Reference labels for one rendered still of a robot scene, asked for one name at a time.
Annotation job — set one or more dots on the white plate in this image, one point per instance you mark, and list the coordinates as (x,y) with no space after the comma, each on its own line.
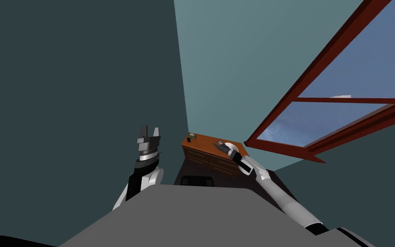
(233,146)

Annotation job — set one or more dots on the brown wooden dresser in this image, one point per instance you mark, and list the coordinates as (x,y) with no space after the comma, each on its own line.
(207,156)

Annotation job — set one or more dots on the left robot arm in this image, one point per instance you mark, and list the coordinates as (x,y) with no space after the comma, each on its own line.
(141,178)

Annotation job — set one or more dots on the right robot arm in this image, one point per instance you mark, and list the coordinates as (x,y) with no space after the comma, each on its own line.
(279,195)

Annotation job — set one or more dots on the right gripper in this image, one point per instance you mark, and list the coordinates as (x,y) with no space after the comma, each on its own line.
(225,149)

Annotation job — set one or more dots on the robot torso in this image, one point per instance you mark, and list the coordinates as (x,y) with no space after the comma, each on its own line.
(197,219)

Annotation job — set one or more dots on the red framed window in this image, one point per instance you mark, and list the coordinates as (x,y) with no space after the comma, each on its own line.
(341,103)

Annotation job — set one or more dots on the small dark box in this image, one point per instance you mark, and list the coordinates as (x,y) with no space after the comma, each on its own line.
(191,138)

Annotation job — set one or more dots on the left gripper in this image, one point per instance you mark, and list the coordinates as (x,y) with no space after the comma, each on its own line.
(148,144)

